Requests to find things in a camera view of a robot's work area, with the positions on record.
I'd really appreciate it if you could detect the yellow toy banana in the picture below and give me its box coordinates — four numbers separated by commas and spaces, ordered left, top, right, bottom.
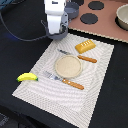
17, 73, 38, 82

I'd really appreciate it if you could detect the pink wooden board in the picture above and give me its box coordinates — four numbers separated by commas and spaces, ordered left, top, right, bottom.
69, 0, 128, 43

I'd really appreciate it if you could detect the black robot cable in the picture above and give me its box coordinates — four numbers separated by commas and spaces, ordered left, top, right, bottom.
0, 9, 51, 42

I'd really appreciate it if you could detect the round beige plate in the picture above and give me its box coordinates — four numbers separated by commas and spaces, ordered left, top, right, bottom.
55, 55, 82, 78

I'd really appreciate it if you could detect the knife with wooden handle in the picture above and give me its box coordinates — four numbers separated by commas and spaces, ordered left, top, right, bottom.
57, 49, 97, 63

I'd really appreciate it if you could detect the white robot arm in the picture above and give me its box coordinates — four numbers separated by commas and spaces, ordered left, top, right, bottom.
44, 0, 66, 34

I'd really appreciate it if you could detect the black burner disc near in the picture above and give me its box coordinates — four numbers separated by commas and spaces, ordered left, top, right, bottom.
80, 13, 98, 24

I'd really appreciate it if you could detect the cream bowl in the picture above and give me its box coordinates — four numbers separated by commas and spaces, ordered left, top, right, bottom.
116, 4, 128, 30

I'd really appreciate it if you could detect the black burner disc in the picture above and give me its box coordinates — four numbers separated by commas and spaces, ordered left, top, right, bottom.
80, 13, 98, 24
88, 1, 104, 10

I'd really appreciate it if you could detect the black burner disc far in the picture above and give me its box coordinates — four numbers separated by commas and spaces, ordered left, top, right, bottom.
88, 1, 104, 10

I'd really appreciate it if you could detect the fork with wooden handle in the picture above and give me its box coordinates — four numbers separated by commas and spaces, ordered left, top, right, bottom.
43, 71, 84, 90

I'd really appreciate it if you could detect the small grey pot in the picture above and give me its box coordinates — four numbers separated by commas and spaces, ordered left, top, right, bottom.
65, 2, 79, 19

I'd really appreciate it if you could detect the large grey pot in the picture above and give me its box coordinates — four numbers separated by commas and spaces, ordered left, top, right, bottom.
41, 21, 68, 40

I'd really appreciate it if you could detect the white striped placemat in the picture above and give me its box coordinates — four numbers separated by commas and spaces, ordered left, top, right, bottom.
13, 34, 114, 128

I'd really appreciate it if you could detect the orange toy bread loaf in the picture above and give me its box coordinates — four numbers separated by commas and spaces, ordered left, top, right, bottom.
75, 40, 96, 54

